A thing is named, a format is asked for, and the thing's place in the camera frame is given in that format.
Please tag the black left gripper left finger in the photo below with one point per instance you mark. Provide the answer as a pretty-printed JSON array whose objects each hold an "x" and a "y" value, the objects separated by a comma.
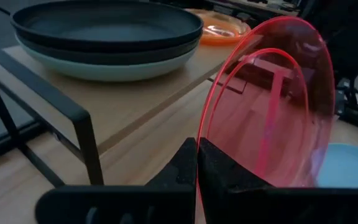
[{"x": 141, "y": 205}]

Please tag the black plate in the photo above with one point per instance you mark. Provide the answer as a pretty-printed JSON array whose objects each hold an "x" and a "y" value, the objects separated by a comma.
[
  {"x": 104, "y": 28},
  {"x": 120, "y": 57}
]

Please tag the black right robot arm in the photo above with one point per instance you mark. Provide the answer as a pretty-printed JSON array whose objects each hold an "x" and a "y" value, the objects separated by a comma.
[{"x": 346, "y": 46}]

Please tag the light blue plate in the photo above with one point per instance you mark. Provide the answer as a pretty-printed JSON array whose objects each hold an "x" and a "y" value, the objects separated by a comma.
[{"x": 350, "y": 168}]

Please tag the orange translucent plate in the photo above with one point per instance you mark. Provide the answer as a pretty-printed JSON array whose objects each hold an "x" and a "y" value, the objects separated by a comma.
[{"x": 225, "y": 39}]

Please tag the wooden shelf with black frame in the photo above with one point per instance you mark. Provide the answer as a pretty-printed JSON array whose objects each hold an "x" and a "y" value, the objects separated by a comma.
[{"x": 120, "y": 102}]

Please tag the red translucent plate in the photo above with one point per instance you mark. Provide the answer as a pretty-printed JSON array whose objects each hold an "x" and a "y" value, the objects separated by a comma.
[{"x": 259, "y": 124}]

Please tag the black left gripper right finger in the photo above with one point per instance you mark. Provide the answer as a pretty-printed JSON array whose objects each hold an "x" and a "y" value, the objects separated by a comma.
[{"x": 259, "y": 208}]

